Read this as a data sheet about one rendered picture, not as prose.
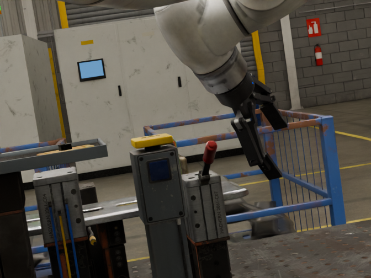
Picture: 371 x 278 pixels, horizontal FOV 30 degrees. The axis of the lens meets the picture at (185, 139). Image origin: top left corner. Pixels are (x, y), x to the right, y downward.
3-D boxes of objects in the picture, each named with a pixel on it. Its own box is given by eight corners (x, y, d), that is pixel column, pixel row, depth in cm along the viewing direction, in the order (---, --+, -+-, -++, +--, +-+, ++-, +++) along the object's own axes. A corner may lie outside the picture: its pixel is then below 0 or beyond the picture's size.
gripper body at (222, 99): (213, 69, 133) (236, 101, 138) (207, 100, 127) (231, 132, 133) (248, 57, 129) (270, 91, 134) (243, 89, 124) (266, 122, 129)
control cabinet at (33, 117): (34, 168, 1140) (9, 19, 1115) (67, 163, 1142) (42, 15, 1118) (5, 193, 901) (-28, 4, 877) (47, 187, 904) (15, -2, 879)
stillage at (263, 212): (165, 274, 437) (142, 126, 428) (287, 251, 447) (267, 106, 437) (193, 345, 319) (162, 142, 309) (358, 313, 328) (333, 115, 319)
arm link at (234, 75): (187, 81, 124) (203, 103, 128) (231, 66, 120) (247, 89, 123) (195, 48, 130) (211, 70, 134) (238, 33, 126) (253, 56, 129)
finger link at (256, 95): (235, 103, 133) (233, 96, 133) (259, 106, 143) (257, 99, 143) (253, 98, 131) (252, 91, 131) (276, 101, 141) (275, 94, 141)
